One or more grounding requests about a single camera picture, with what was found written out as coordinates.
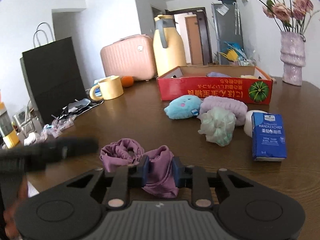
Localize glass cup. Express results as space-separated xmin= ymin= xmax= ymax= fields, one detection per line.
xmin=12 ymin=107 xmax=38 ymax=133

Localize black wrappers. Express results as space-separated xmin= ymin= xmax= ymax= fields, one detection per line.
xmin=51 ymin=99 xmax=104 ymax=120

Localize person's left hand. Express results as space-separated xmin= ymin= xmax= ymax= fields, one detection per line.
xmin=3 ymin=177 xmax=28 ymax=239

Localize red cardboard box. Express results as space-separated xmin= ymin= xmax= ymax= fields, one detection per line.
xmin=157 ymin=66 xmax=273 ymax=105

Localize white plush toy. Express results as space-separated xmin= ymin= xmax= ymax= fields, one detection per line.
xmin=244 ymin=110 xmax=268 ymax=138

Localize clear plastic packets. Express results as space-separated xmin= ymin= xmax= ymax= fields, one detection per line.
xmin=42 ymin=119 xmax=74 ymax=138

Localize yellow feather fan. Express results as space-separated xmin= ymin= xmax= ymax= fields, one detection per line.
xmin=220 ymin=49 xmax=238 ymax=62

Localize green mesh bath puff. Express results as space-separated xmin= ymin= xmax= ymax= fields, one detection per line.
xmin=197 ymin=107 xmax=237 ymax=147

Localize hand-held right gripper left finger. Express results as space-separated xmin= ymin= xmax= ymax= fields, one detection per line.
xmin=66 ymin=155 xmax=150 ymax=209

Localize clear plastic wrapping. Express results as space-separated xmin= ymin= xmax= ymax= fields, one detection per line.
xmin=237 ymin=52 xmax=258 ymax=67

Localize light blue plush toy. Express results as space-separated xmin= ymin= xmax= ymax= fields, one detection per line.
xmin=164 ymin=95 xmax=203 ymax=120

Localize black paper bag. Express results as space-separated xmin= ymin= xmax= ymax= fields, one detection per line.
xmin=20 ymin=22 xmax=87 ymax=125

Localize blue tissue pack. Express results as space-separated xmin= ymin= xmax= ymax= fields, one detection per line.
xmin=251 ymin=112 xmax=287 ymax=162

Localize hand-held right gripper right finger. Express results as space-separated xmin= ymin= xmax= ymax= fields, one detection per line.
xmin=172 ymin=156 xmax=255 ymax=209

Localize white hanging umbrella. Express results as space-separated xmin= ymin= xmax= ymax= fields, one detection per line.
xmin=232 ymin=2 xmax=241 ymax=35

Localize brown wooden door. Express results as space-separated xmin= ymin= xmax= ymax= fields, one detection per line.
xmin=185 ymin=17 xmax=204 ymax=65

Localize grey fridge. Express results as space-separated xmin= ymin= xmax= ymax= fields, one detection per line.
xmin=211 ymin=2 xmax=244 ymax=65

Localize pink suitcase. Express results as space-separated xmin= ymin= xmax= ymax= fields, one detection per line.
xmin=100 ymin=34 xmax=157 ymax=81

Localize dried pink rose bouquet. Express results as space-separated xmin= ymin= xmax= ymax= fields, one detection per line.
xmin=232 ymin=0 xmax=314 ymax=34

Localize purple satin cloth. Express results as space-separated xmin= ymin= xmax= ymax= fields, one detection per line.
xmin=100 ymin=138 xmax=179 ymax=199

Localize dark door frame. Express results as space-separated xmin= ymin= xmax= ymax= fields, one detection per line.
xmin=165 ymin=9 xmax=213 ymax=65

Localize purple ribbed vase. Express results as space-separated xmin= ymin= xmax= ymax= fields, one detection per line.
xmin=280 ymin=31 xmax=306 ymax=86

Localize yellow mug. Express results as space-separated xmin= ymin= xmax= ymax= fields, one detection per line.
xmin=89 ymin=76 xmax=124 ymax=101

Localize yellow thermos jug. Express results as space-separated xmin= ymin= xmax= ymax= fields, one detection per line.
xmin=152 ymin=15 xmax=186 ymax=78

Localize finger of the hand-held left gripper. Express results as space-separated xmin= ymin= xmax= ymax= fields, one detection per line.
xmin=22 ymin=137 xmax=99 ymax=172

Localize orange fruit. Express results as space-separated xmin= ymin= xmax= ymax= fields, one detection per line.
xmin=121 ymin=76 xmax=134 ymax=88

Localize lavender fluffy headband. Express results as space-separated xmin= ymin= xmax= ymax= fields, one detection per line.
xmin=199 ymin=96 xmax=248 ymax=126

